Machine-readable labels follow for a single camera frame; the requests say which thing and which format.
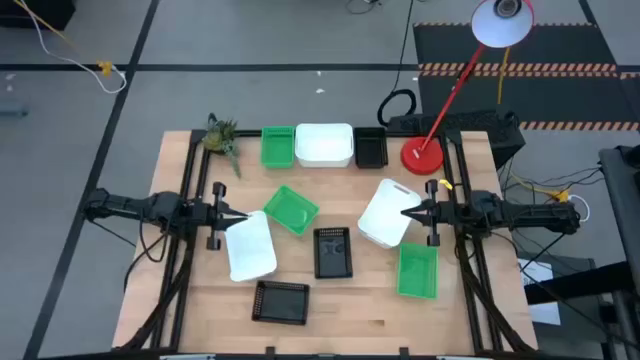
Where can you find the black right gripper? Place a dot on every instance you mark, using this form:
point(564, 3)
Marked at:
point(434, 215)

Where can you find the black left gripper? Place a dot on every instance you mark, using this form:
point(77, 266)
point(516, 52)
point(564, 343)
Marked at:
point(218, 220)

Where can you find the white plastic bin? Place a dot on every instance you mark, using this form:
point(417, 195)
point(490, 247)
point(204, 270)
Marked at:
point(385, 215)
point(324, 145)
point(250, 250)

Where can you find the green slotted plastic basket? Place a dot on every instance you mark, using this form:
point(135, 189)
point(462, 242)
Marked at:
point(291, 210)
point(417, 272)
point(277, 150)

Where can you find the black slotted plastic basket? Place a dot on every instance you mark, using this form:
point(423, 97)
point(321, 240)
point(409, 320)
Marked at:
point(280, 304)
point(371, 150)
point(332, 252)

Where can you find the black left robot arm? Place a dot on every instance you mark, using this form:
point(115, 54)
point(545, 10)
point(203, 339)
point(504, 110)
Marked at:
point(150, 205)

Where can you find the small green potted plant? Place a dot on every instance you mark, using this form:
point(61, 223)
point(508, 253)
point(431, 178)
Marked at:
point(218, 137)

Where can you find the white paper sheet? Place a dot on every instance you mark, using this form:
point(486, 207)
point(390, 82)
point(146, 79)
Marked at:
point(537, 272)

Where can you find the black hazard-striped floor mat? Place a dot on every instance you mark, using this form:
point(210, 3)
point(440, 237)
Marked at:
point(550, 95)

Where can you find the yellow floor connector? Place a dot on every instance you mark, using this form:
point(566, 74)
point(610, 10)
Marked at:
point(105, 67)

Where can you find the black floor box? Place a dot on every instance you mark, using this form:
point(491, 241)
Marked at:
point(35, 12)

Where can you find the red camera stand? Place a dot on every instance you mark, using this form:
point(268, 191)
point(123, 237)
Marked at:
point(421, 157)

